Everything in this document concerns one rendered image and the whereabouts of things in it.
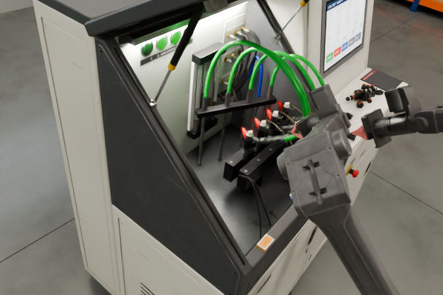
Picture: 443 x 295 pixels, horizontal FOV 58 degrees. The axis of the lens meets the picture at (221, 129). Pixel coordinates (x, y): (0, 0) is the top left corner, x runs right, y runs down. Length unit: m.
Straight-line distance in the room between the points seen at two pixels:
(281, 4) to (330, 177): 1.03
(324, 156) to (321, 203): 0.07
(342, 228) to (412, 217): 2.35
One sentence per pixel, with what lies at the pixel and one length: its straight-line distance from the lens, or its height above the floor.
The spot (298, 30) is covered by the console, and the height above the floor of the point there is 1.35.
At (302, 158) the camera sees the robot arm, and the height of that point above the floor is 1.54.
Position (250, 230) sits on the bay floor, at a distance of 1.42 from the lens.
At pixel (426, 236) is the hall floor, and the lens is 2.89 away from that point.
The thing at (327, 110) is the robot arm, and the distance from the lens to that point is 1.05.
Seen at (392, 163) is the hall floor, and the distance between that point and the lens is 3.30.
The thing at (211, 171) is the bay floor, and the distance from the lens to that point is 1.58.
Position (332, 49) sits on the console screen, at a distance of 1.76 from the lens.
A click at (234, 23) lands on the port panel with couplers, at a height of 1.34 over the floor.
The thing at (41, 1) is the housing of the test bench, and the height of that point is 1.47.
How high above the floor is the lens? 1.94
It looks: 38 degrees down
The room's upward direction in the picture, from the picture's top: 7 degrees clockwise
